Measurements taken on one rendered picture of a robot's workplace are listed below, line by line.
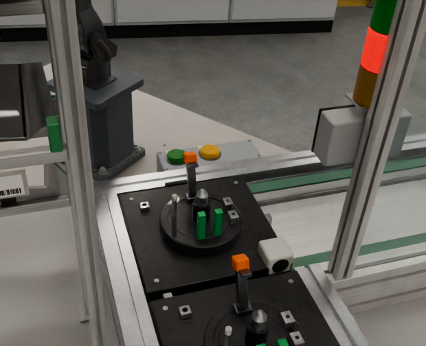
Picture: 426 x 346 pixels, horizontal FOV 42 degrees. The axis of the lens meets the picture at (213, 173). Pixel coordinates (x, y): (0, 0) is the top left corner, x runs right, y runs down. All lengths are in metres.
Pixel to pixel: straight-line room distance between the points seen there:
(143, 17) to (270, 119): 1.29
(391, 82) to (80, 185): 0.39
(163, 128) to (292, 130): 1.73
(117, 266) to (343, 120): 0.42
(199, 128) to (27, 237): 0.53
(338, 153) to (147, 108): 0.80
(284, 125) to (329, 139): 2.35
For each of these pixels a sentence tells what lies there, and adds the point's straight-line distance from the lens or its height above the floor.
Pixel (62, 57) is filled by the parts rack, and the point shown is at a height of 1.41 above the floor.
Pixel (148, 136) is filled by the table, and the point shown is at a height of 0.86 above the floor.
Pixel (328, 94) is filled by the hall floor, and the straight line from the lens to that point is 3.48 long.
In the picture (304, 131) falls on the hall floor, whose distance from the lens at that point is 3.07.
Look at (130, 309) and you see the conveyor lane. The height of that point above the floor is 0.95.
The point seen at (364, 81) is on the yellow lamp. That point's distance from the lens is 0.74.
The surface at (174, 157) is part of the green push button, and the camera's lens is 1.10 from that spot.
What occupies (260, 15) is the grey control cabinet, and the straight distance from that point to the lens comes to 4.10.
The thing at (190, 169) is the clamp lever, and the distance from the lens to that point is 0.95.
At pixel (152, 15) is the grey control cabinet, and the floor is 0.17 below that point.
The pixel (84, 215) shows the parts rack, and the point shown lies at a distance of 0.60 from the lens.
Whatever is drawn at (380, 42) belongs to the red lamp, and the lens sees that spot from 0.71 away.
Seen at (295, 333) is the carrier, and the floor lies 1.00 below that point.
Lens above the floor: 1.62
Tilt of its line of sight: 37 degrees down
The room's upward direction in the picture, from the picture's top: 4 degrees clockwise
